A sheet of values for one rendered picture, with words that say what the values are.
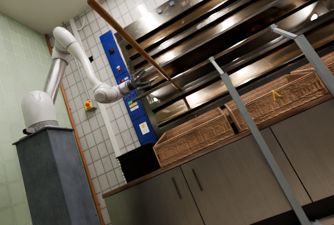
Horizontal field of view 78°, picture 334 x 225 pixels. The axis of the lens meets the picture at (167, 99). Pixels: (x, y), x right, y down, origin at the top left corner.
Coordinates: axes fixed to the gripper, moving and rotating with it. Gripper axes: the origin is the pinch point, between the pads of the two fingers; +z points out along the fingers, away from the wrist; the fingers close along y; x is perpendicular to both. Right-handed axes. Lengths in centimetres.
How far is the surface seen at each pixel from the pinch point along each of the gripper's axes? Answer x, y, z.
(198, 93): -59, 13, 21
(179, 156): -9, 59, -8
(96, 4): 78, 2, 7
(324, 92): -7, 60, 88
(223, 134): -9, 58, 25
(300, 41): 3, 28, 88
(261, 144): 2, 71, 41
